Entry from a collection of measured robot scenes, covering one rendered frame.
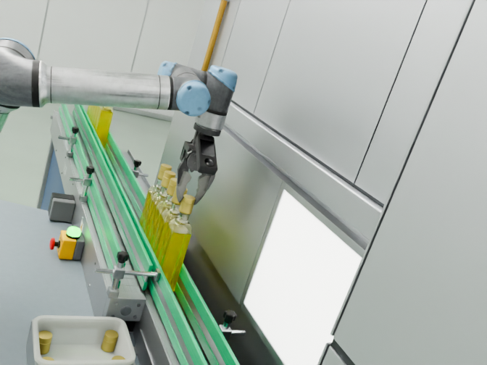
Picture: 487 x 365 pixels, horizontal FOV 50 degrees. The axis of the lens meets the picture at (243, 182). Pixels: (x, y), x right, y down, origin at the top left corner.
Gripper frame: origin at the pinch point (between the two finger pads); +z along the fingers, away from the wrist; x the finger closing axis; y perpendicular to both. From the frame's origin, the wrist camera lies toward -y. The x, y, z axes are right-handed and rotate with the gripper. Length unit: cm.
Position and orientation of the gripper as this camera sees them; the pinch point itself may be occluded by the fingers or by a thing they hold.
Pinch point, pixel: (188, 200)
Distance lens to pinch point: 139.2
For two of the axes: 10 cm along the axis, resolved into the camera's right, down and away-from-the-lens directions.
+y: -2.9, -3.7, 8.8
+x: -9.1, -1.8, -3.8
